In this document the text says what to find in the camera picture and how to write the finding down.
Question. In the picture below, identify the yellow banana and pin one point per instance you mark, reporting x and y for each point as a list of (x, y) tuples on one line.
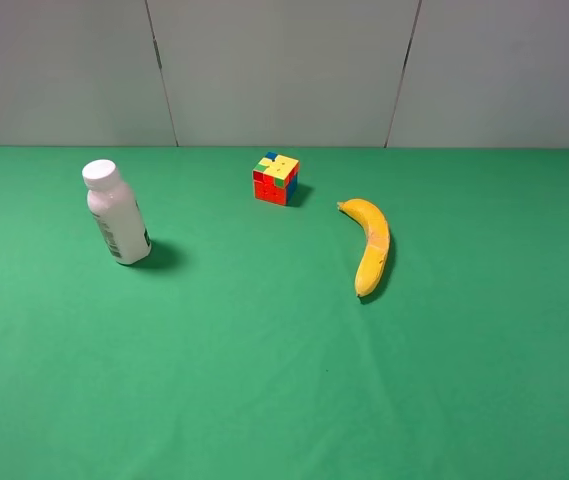
[(378, 242)]

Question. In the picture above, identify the multicolour puzzle cube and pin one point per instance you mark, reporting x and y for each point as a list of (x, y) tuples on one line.
[(275, 178)]

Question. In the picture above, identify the green tablecloth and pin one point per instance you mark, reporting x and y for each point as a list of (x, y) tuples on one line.
[(238, 348)]

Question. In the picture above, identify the white plastic bottle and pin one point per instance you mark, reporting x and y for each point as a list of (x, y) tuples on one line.
[(114, 207)]

